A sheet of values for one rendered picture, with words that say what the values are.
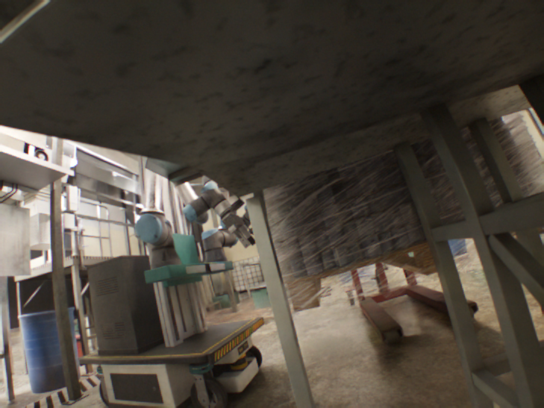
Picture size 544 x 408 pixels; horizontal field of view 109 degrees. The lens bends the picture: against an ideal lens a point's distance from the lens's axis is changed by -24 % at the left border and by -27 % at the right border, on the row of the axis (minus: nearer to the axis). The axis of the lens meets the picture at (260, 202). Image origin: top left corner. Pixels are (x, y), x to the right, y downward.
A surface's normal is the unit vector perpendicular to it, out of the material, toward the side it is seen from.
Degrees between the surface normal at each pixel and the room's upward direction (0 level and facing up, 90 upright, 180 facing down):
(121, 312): 90
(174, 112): 166
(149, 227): 97
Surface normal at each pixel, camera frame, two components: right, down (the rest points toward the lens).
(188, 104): 0.29, 0.96
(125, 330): -0.33, -0.17
